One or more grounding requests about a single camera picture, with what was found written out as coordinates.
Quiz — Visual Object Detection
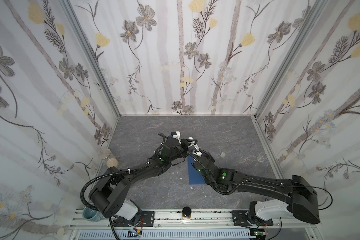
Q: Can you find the dark blue envelope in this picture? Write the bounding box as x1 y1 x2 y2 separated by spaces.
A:
187 156 205 185

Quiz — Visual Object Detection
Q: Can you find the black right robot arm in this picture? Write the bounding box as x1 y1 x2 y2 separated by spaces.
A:
187 151 320 224

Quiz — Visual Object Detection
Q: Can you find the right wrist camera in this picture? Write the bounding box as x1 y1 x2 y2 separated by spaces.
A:
191 145 202 157

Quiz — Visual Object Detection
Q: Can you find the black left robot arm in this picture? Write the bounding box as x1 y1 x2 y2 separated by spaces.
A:
80 136 198 219

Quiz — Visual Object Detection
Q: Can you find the glass jar with cork lid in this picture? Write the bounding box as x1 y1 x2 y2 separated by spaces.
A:
98 148 120 168

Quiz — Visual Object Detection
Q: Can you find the teal cup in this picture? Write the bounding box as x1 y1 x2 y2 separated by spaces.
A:
82 208 104 223

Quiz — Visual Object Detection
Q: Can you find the aluminium mounting rail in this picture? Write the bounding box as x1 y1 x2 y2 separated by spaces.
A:
68 209 317 231

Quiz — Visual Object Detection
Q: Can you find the clear glass cup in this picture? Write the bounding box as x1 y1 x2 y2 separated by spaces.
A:
257 152 268 163

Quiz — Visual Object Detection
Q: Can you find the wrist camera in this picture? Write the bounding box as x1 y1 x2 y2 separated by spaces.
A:
169 131 181 144
191 145 202 157

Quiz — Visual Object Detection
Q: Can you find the black corrugated cable hose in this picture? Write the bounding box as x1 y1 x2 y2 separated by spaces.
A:
79 163 151 211

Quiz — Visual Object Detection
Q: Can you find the black cylinder on rail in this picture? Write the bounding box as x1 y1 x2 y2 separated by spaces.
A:
182 206 192 220

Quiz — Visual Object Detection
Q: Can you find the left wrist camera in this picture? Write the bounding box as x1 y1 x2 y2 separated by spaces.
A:
169 131 181 144

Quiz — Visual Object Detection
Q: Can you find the white perforated cable duct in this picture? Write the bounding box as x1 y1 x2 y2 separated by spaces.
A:
77 229 253 240

